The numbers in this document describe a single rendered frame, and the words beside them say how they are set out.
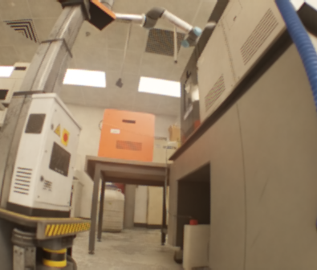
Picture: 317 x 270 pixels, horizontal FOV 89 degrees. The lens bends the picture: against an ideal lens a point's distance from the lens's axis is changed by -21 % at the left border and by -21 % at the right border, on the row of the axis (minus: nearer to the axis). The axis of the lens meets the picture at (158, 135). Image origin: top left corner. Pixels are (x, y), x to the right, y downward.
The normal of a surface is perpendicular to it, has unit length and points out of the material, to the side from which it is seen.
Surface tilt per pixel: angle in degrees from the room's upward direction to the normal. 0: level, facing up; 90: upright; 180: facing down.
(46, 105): 90
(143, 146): 90
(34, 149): 90
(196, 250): 90
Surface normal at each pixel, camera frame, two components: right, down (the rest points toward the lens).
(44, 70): 0.00, -0.37
